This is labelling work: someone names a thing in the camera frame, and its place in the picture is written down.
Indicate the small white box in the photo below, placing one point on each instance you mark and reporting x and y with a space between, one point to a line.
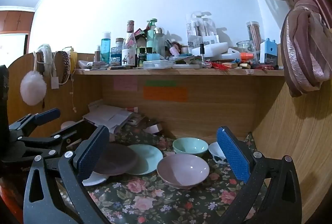
153 129

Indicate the light blue box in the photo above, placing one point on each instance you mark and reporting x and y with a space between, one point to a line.
153 56

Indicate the white fluffy headband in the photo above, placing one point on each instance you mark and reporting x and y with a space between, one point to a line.
48 57

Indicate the blue liquid bottle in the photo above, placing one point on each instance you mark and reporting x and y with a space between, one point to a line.
105 48

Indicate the green pump bottle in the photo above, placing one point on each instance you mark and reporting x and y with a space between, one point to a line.
151 37

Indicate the small brown bottle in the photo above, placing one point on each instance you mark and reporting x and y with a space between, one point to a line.
97 54

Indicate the glass bottle with pink label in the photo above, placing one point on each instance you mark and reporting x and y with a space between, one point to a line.
129 50

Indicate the brown wall cabinet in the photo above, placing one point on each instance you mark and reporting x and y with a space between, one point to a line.
15 21

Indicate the clear plastic container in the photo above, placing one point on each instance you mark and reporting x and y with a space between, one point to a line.
158 64

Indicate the brown plate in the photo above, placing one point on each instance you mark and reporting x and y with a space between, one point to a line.
116 159

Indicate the empty glass jar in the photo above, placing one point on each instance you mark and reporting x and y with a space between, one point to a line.
245 47

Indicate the white plastic box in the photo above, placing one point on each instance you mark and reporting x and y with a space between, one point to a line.
212 48

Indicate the dark floral tablecloth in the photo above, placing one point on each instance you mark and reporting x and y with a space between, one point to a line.
155 203

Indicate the orange garment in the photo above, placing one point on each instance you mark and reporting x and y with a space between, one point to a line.
7 203

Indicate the blue pencil sharpener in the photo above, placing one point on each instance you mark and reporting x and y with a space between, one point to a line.
268 54

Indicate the clear bottle with silver cap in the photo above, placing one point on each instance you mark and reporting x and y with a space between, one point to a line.
159 42

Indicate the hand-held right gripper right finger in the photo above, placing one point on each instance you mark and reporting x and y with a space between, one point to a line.
233 156

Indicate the white fluffy puff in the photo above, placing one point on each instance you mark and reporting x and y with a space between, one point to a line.
33 89

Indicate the black nail polish bottle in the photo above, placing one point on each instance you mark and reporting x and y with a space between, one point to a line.
202 52

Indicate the white plate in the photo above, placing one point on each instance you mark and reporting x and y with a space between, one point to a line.
94 180

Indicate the stack of white papers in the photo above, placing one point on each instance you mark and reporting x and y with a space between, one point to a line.
109 116

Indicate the striped pink curtain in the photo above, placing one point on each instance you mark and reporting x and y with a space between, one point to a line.
303 52

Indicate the dark blue glass bottle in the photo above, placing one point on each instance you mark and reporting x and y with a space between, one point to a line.
116 55

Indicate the red tassel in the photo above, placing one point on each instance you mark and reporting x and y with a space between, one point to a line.
219 66

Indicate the clear jar of sticks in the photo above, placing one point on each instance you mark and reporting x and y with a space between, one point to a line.
254 37

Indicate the yellow hair accessory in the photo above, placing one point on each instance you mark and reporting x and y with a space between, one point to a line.
74 59

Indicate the mint green plate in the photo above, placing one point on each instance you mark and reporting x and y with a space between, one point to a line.
147 159

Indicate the cotton swab packs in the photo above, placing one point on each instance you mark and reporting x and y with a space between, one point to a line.
199 28

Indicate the pink sticky note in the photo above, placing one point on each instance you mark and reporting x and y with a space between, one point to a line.
125 83

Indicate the white black-spotted bowl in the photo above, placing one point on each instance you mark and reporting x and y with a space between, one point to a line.
216 152

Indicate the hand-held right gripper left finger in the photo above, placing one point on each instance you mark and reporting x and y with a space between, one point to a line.
93 152

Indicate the white tag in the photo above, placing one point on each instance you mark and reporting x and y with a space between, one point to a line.
55 82

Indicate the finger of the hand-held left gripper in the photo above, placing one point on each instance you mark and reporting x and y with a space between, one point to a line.
48 115
39 141

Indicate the green sticky note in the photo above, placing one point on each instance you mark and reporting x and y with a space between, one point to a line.
160 83

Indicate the mint green bowl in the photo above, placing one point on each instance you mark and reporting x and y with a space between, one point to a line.
190 147

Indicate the pink bowl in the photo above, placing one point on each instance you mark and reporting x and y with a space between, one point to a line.
182 169

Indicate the cream mug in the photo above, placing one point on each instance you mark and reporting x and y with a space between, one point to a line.
68 125

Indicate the orange-capped tube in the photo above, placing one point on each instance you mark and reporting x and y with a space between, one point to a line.
246 55

